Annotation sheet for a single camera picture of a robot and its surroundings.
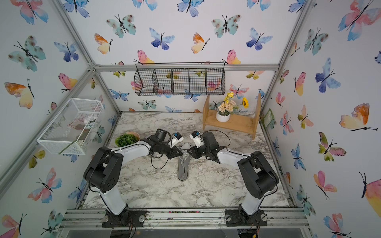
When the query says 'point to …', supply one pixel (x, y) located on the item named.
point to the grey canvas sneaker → (184, 161)
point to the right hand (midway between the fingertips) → (190, 148)
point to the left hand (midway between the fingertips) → (182, 151)
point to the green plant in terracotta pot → (125, 139)
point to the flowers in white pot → (228, 107)
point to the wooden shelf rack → (238, 123)
